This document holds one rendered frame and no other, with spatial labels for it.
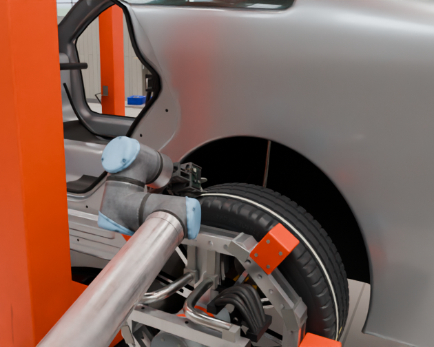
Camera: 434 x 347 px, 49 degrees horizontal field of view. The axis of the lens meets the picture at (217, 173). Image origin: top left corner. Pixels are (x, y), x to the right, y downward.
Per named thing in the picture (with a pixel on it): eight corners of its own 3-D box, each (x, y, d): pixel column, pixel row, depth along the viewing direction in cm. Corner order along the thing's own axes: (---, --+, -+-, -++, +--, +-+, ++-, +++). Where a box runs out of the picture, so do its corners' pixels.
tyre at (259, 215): (274, 408, 163) (398, 279, 134) (245, 459, 143) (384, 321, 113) (136, 279, 179) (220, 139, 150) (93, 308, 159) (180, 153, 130)
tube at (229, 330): (268, 302, 118) (271, 263, 115) (234, 343, 101) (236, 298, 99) (205, 285, 126) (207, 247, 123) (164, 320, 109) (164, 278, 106)
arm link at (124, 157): (94, 174, 110) (102, 133, 112) (130, 186, 120) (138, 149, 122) (124, 175, 105) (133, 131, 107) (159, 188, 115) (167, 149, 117)
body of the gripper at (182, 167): (202, 194, 128) (176, 183, 119) (176, 198, 133) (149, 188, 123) (203, 166, 131) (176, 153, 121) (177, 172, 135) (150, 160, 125)
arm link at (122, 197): (133, 235, 103) (145, 179, 106) (86, 228, 106) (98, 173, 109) (150, 239, 112) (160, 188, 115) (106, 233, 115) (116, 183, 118)
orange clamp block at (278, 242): (279, 264, 122) (300, 241, 118) (267, 276, 116) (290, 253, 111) (259, 244, 124) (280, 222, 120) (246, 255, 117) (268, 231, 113)
